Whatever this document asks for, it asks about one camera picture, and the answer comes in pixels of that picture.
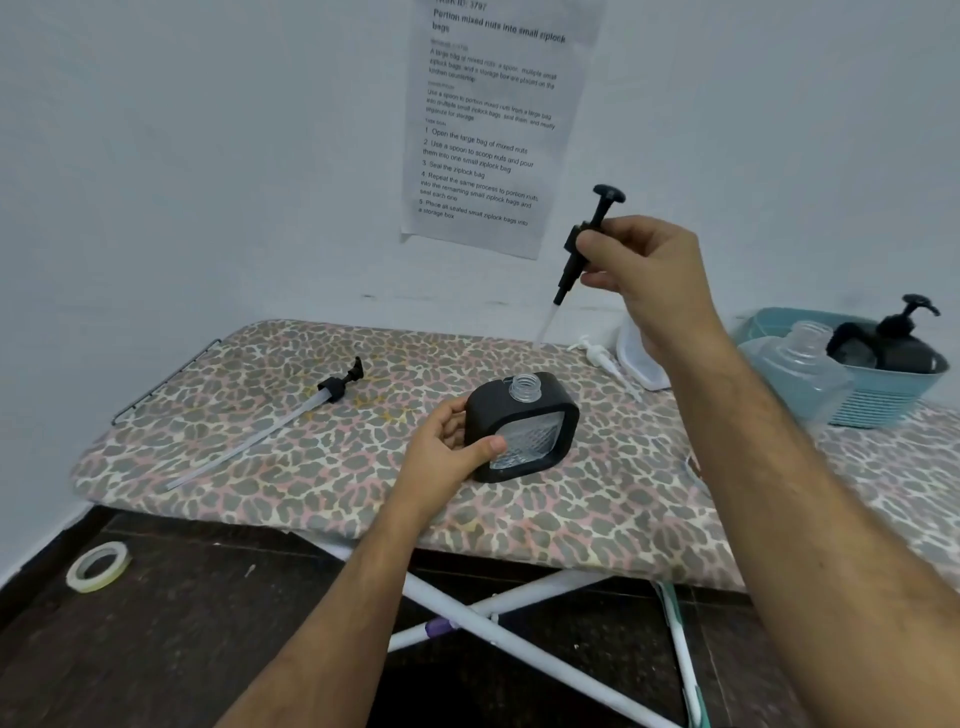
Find person's right hand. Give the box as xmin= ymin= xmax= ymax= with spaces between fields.
xmin=577 ymin=215 xmax=725 ymax=361

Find person's left hand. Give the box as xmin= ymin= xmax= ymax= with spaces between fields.
xmin=389 ymin=395 xmax=509 ymax=526

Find black square dispenser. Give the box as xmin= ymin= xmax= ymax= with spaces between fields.
xmin=464 ymin=372 xmax=583 ymax=484
xmin=828 ymin=322 xmax=950 ymax=374

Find white square soap dispenser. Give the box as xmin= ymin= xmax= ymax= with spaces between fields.
xmin=616 ymin=314 xmax=673 ymax=393

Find black pump with long tube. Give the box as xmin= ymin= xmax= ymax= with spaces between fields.
xmin=164 ymin=356 xmax=365 ymax=493

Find transparent bottle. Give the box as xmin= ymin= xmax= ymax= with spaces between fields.
xmin=738 ymin=320 xmax=856 ymax=429

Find person's right forearm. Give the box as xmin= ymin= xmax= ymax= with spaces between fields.
xmin=659 ymin=329 xmax=960 ymax=728

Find person's left forearm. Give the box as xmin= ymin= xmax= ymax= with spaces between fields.
xmin=217 ymin=498 xmax=451 ymax=728

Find small white pump head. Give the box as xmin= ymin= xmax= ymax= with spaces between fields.
xmin=567 ymin=337 xmax=645 ymax=403

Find leopard print ironing board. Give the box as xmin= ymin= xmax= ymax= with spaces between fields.
xmin=71 ymin=320 xmax=960 ymax=594

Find white ironing board legs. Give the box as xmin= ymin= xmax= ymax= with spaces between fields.
xmin=299 ymin=532 xmax=710 ymax=728

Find printed paper sheet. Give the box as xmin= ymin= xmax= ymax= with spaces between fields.
xmin=399 ymin=0 xmax=607 ymax=262

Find teal plastic basket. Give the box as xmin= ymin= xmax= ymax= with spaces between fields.
xmin=734 ymin=307 xmax=952 ymax=430

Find white tape roll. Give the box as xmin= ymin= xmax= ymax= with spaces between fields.
xmin=65 ymin=541 xmax=133 ymax=595

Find metal wire iron rest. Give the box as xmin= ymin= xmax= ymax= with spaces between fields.
xmin=110 ymin=338 xmax=223 ymax=427

